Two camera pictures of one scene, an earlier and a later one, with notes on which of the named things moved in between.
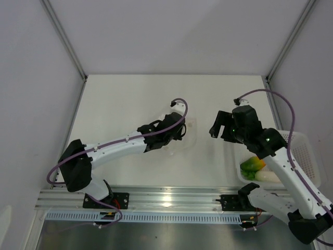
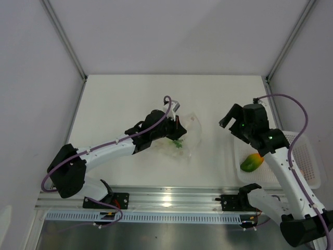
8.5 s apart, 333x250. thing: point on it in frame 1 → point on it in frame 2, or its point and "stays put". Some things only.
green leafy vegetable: [248, 175] → [178, 143]
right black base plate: [236, 203] stays put
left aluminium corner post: [49, 9] stays put
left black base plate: [120, 201] stays put
